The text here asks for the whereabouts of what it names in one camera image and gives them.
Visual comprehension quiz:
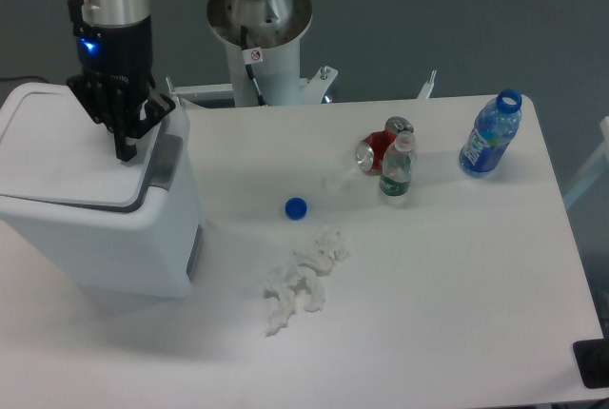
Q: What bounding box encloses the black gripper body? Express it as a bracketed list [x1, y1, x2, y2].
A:
[73, 17, 155, 116]

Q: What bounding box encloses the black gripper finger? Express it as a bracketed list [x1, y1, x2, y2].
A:
[66, 74, 115, 132]
[116, 94, 176, 162]

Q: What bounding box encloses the white trash can lid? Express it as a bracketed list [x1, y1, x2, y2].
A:
[1, 83, 169, 212]

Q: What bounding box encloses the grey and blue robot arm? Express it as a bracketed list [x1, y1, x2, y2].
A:
[67, 0, 306, 162]

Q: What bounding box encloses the white trash can body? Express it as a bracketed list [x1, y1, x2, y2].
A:
[1, 107, 204, 298]

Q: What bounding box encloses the blue bottle cap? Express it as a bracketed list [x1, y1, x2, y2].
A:
[285, 197, 308, 221]

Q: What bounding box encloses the crushed red soda can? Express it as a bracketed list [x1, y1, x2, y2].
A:
[355, 116, 414, 175]

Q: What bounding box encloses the crumpled white tissue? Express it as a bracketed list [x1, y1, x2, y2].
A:
[262, 225, 348, 337]

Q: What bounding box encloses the clear green label bottle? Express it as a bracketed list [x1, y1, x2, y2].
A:
[379, 130, 417, 197]

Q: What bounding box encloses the blue plastic bottle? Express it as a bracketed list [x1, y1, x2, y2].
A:
[459, 88, 522, 178]

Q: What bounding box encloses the black device at edge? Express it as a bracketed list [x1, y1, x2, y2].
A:
[573, 339, 608, 389]

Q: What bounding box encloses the black cable on pedestal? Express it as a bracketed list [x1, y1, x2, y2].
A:
[240, 26, 267, 107]

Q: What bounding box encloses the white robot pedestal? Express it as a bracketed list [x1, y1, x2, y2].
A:
[165, 0, 340, 108]

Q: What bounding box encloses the white frame at right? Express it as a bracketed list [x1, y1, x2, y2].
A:
[562, 117, 608, 210]

